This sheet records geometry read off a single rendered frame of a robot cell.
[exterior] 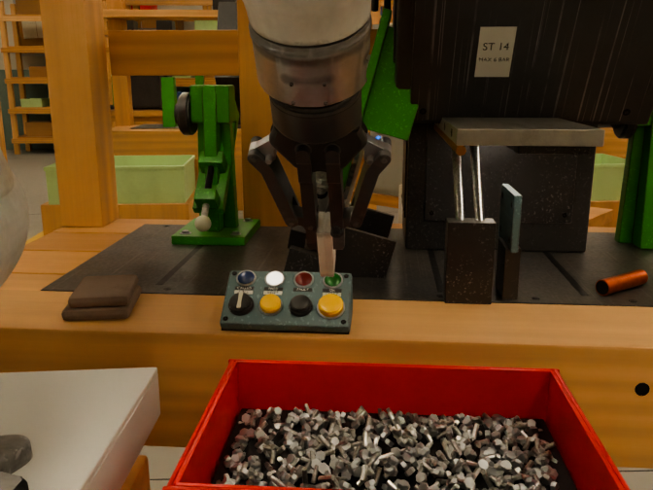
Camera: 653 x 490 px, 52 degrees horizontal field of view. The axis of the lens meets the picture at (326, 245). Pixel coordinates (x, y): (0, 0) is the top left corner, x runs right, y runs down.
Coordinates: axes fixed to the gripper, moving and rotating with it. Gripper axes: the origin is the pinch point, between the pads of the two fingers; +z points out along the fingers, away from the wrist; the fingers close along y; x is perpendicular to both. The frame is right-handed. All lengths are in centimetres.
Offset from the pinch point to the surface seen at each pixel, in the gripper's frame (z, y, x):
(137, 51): 24, -45, 73
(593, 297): 21.8, 34.0, 10.4
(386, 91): 4.2, 5.9, 31.6
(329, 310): 10.1, 0.0, -1.1
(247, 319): 11.1, -9.5, -1.9
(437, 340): 12.3, 12.2, -3.3
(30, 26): 488, -539, 850
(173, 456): 152, -59, 40
